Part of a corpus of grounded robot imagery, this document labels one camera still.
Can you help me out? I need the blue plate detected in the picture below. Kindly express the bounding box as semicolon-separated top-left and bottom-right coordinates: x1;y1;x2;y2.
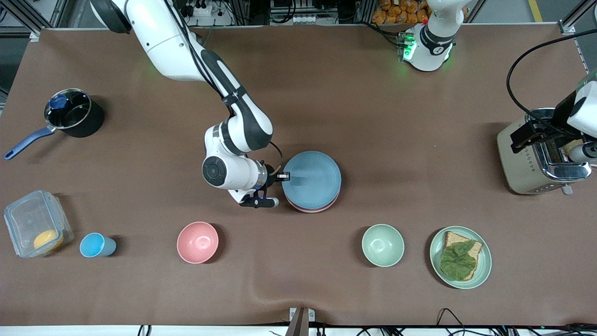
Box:
282;151;342;210

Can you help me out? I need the pink plate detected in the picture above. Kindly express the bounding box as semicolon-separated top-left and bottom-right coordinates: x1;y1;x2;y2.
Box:
285;192;340;214

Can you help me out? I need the beige chrome toaster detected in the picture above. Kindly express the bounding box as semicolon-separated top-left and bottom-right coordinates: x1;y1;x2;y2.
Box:
496;108;593;196

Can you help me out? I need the pink bowl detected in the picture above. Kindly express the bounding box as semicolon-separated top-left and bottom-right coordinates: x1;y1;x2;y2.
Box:
177;221;220;264

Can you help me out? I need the toast slice under lettuce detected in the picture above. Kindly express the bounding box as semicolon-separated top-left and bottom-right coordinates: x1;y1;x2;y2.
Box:
441;231;484;280

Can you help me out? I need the green bowl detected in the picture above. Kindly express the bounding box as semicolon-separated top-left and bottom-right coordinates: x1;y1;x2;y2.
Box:
361;224;405;267

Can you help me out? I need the green plate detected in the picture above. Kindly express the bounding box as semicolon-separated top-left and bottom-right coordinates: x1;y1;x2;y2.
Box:
430;226;492;289

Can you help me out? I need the green lettuce leaf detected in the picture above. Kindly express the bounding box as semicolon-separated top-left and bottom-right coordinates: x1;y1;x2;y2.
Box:
440;240;477;281

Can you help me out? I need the green lit control box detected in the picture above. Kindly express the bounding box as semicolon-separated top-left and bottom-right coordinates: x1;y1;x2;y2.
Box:
397;32;418;63

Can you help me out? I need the bag of orange buns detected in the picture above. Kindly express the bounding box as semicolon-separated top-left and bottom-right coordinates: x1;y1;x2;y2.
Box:
372;0;432;25

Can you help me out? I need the white power strip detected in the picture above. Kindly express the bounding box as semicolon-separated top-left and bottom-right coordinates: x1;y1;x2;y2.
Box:
187;0;234;27

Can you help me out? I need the blue cup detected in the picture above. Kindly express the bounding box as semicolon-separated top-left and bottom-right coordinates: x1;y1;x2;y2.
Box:
79;232;117;258

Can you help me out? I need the glass lid with blue knob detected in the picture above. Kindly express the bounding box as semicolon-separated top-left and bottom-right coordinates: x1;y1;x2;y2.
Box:
44;90;90;129

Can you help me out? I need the orange food piece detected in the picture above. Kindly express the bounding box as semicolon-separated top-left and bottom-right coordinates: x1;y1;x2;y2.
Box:
34;230;64;251

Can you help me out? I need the clear plastic container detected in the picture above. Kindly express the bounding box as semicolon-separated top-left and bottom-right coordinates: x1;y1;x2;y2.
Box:
4;189;74;258

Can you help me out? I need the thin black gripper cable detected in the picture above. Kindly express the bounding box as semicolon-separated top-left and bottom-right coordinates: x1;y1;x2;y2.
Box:
267;141;285;174

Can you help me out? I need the thick black cable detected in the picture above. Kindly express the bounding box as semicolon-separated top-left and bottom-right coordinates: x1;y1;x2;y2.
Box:
507;29;597;136

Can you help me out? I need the aluminium frame profile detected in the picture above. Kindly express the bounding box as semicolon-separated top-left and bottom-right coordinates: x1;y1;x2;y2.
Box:
0;0;63;39
559;0;597;35

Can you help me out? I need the metal camera mount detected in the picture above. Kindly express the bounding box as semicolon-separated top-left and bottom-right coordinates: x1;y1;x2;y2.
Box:
289;307;316;336

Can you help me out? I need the black pot with blue handle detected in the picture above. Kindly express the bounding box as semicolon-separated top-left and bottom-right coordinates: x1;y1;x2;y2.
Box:
4;88;105;161

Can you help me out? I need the black looped cable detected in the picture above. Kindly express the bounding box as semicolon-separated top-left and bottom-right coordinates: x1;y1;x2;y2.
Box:
436;308;468;336

